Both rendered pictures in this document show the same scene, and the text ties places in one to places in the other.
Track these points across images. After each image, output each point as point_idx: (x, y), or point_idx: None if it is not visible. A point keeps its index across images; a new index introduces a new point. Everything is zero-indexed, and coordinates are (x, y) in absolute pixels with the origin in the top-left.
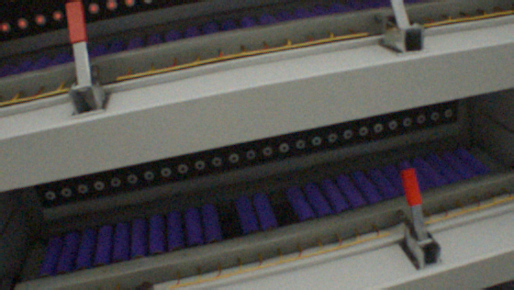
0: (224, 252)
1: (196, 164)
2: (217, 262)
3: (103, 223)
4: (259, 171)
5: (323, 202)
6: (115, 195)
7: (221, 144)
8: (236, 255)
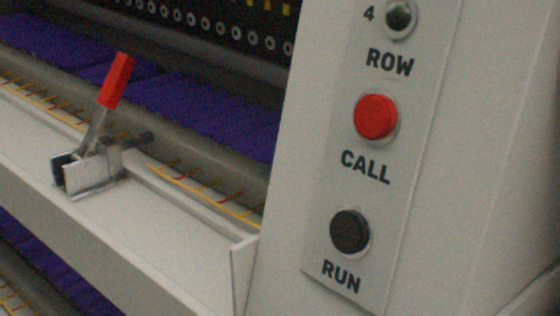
0: (23, 67)
1: (136, 1)
2: (22, 76)
3: (57, 21)
4: (179, 41)
5: (149, 91)
6: (81, 1)
7: None
8: (31, 78)
